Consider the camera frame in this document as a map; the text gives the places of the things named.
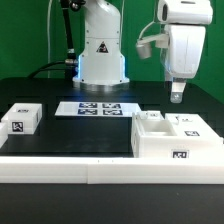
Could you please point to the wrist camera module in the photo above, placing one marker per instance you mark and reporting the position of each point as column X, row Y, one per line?
column 143, row 43

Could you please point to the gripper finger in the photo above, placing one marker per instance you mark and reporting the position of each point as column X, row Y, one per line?
column 177, row 90

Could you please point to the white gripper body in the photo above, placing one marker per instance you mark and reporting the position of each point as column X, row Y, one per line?
column 184, row 22

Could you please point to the white cabinet body box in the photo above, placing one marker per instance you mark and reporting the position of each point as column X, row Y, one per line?
column 156, row 139

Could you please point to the small white cabinet top block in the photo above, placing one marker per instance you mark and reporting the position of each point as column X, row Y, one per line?
column 23, row 118

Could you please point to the white marker base sheet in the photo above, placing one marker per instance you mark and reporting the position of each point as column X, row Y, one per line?
column 96, row 109

